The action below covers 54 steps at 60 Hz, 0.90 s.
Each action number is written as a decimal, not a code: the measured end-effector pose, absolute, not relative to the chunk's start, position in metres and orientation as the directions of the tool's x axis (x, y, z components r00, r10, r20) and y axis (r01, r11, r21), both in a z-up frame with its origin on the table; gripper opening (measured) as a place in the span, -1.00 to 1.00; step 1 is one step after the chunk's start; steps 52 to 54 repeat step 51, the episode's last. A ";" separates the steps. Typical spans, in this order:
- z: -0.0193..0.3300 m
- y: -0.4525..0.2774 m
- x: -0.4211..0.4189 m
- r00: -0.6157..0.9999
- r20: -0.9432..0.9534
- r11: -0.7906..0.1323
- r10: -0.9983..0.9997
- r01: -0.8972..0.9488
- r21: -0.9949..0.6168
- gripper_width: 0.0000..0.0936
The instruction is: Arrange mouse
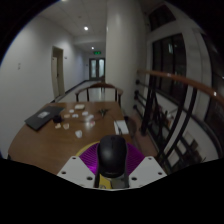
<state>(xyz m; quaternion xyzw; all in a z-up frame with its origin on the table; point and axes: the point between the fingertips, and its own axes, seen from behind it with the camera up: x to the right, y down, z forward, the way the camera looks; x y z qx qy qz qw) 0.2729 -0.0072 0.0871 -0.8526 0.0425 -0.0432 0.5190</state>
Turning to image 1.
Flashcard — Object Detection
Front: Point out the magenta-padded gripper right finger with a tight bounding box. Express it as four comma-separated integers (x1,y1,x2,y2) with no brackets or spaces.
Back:
124,143,168,189

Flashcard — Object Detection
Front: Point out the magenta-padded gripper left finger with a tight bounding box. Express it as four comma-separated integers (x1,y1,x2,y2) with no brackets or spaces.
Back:
57,142,101,188

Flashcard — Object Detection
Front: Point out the black computer mouse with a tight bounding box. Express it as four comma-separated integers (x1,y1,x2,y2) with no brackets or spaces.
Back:
96,134,128,179

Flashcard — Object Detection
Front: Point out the black closed laptop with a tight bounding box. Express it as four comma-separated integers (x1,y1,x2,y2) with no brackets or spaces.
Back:
24,105,66,132

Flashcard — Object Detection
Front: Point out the small black tangled item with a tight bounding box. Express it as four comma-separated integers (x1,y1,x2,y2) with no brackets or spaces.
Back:
97,108,110,118

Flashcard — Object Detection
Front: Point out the black railing with wooden handrail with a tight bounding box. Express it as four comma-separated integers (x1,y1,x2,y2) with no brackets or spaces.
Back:
133,69,224,174

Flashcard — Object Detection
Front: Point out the wooden armchair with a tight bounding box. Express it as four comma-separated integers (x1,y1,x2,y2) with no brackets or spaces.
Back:
74,82,124,107

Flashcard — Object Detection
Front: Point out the white side door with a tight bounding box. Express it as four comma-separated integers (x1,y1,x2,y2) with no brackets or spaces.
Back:
51,46,66,100

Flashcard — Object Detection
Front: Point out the glass double door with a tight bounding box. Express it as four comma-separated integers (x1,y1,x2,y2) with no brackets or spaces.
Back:
88,57,106,81

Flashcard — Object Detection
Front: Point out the dark framed window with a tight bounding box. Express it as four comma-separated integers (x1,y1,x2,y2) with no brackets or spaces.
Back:
148,4,224,141

